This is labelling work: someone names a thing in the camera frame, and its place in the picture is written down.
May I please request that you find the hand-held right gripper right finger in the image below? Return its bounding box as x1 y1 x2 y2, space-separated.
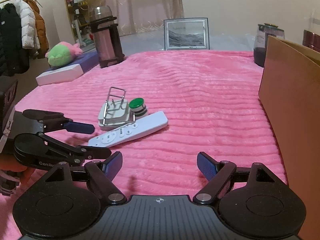
192 152 278 204

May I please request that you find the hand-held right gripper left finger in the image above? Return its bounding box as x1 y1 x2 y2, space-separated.
44 151 127 204

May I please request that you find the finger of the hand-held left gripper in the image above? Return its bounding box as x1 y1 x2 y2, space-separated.
37 132 112 167
22 109 95 134

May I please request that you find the white remote control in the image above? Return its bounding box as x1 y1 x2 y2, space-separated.
87 111 168 147

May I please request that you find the brown cardboard box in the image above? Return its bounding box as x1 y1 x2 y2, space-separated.
258 35 320 240

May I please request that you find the person's left hand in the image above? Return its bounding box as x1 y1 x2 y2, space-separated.
0 159 36 196

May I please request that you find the white square charger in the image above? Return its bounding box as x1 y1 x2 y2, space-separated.
97 101 137 131

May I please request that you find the white flat box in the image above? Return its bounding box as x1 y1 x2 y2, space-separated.
36 64 84 86

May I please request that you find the green-capped round button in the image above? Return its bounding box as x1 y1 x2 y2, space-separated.
129 97 148 119

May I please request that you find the pink ribbed blanket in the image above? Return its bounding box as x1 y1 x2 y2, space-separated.
0 49 288 240

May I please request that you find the blue flat box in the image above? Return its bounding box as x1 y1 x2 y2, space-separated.
49 52 100 73

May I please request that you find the green and pink plush toy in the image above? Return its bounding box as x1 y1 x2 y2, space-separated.
45 42 83 67

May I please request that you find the pink thermos with black holder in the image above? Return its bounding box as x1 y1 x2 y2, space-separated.
89 6 125 69

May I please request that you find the black jacket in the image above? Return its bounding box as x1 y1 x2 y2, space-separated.
0 3 30 77

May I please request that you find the orange puffer jacket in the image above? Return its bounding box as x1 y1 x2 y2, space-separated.
26 0 50 55

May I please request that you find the white puffer jacket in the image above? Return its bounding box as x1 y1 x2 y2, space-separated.
14 0 41 50

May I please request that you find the cluttered yellow bookshelf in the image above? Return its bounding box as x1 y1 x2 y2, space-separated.
61 0 97 46

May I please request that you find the framed landscape picture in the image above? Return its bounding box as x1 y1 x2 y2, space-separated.
163 17 209 51

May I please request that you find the dark jar with green lid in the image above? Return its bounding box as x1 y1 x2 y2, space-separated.
253 23 285 67

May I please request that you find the beige curtain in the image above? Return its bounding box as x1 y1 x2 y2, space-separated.
105 0 185 37

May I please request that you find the maroon thermos flask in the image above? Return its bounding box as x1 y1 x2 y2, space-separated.
302 29 320 55

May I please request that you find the metal wire stand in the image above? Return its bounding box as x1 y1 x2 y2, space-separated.
102 87 137 126

